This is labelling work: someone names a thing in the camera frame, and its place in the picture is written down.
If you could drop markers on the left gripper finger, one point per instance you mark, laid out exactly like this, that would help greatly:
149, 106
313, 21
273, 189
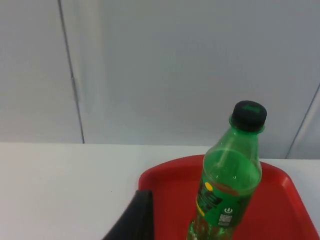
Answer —
135, 220

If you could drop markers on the green plastic bottle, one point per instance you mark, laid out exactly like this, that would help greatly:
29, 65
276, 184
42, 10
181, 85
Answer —
226, 180

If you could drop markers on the red tray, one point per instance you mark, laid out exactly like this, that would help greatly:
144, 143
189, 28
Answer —
272, 207

